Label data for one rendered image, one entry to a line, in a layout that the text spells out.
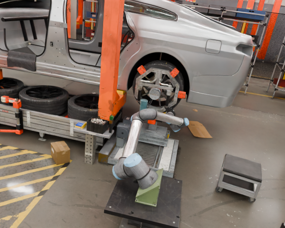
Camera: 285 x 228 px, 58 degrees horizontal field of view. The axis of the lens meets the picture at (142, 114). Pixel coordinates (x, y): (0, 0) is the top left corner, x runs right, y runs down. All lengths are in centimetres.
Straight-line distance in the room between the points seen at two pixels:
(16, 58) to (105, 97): 159
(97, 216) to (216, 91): 196
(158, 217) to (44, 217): 103
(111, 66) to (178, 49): 86
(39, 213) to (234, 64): 257
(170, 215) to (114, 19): 190
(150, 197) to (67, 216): 81
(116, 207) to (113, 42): 161
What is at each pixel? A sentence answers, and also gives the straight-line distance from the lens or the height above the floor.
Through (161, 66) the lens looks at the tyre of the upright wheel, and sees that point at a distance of 322.
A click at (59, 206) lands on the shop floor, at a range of 268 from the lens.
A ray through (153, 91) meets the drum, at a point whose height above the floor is 89.
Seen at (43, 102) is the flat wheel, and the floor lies 48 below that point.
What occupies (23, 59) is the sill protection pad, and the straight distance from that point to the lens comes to 397.
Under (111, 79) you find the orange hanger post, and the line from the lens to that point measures 286.
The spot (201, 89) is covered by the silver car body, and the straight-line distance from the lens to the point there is 327.
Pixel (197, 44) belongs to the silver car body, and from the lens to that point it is 316.
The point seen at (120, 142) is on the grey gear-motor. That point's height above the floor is 15.
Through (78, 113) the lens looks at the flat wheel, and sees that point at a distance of 339.
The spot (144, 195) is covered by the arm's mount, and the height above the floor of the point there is 38.
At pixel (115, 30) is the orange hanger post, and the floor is 154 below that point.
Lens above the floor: 184
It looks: 23 degrees down
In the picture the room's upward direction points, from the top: 8 degrees clockwise
